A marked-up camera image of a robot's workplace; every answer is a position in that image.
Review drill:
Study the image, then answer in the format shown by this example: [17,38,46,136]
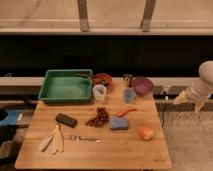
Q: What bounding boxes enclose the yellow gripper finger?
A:
[195,101,205,112]
[173,91,188,104]

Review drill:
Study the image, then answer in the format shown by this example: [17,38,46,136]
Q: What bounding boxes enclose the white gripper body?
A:
[187,78,211,101]

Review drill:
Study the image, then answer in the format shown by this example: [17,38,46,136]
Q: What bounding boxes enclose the silver metal fork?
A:
[70,135,101,143]

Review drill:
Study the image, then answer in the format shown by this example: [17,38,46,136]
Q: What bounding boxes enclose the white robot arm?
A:
[173,61,213,112]

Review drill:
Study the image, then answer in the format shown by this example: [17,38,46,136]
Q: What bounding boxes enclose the purple bowl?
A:
[131,76,153,95]

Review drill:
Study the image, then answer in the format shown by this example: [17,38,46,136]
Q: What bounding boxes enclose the red-brown bowl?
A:
[92,73,112,91]

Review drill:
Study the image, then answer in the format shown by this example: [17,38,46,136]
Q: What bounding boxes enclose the orange peach fruit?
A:
[139,125,154,140]

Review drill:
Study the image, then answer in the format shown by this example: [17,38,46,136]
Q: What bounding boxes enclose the blue plastic cup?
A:
[123,88,136,103]

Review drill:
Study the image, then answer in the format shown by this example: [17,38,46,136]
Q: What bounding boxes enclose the orange carrot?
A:
[116,107,137,117]

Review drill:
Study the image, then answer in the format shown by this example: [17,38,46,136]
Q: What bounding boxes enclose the blue sponge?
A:
[109,117,129,130]

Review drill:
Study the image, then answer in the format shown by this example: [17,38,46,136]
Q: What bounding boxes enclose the bunch of red grapes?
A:
[85,107,109,127]

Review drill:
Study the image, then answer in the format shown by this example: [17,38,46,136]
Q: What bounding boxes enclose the clear plastic cup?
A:
[93,84,107,102]

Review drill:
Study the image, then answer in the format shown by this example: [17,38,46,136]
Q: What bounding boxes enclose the green plastic tray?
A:
[38,69,93,103]

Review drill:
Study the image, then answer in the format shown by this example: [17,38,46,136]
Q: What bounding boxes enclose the black rectangular block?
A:
[55,113,77,128]

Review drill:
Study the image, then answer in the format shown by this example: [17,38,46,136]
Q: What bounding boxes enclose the blue object at left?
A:
[0,110,21,126]

